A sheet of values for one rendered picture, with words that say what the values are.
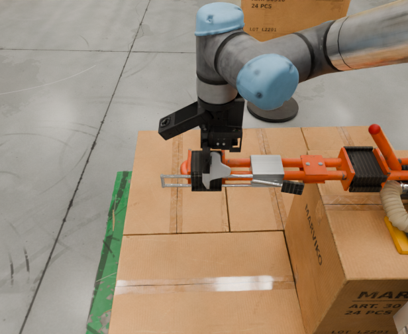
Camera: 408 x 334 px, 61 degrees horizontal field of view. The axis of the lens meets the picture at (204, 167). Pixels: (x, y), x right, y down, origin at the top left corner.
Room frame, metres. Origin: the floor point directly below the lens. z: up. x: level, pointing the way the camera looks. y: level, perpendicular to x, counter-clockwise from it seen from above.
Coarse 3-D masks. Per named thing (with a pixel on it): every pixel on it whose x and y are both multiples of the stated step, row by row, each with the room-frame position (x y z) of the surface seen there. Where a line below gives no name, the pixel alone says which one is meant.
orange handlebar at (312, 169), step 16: (240, 160) 0.56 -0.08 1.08; (288, 160) 0.56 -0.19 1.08; (304, 160) 0.56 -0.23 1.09; (320, 160) 0.56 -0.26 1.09; (336, 160) 0.56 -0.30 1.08; (400, 160) 0.56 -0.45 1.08; (288, 176) 0.52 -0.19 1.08; (304, 176) 0.52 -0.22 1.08; (320, 176) 0.52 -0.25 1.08; (336, 176) 0.52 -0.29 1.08; (400, 176) 0.52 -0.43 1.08
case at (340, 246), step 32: (320, 192) 0.58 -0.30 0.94; (352, 192) 0.58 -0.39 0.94; (288, 224) 0.72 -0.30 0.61; (320, 224) 0.52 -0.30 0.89; (352, 224) 0.48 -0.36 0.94; (384, 224) 0.48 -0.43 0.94; (320, 256) 0.46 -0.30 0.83; (352, 256) 0.40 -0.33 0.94; (384, 256) 0.40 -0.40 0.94; (320, 288) 0.40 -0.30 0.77; (352, 288) 0.35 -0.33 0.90; (384, 288) 0.35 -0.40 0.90; (320, 320) 0.35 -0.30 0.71; (352, 320) 0.35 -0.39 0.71; (384, 320) 0.35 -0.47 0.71
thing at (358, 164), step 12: (348, 156) 0.57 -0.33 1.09; (360, 156) 0.57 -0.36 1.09; (372, 156) 0.57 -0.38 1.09; (336, 168) 0.57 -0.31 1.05; (348, 168) 0.52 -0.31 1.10; (360, 168) 0.53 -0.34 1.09; (372, 168) 0.53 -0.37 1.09; (384, 168) 0.52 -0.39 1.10; (348, 180) 0.51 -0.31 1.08; (360, 180) 0.50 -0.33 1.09; (372, 180) 0.50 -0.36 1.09; (384, 180) 0.50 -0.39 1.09
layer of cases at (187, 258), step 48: (144, 144) 1.21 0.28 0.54; (192, 144) 1.21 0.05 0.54; (288, 144) 1.21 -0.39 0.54; (336, 144) 1.21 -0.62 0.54; (144, 192) 0.92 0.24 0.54; (192, 192) 0.92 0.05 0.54; (240, 192) 0.92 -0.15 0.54; (144, 240) 0.69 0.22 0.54; (192, 240) 0.69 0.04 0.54; (240, 240) 0.69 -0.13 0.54; (144, 288) 0.51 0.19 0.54; (192, 288) 0.51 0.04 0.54; (240, 288) 0.51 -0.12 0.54; (288, 288) 0.51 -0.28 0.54
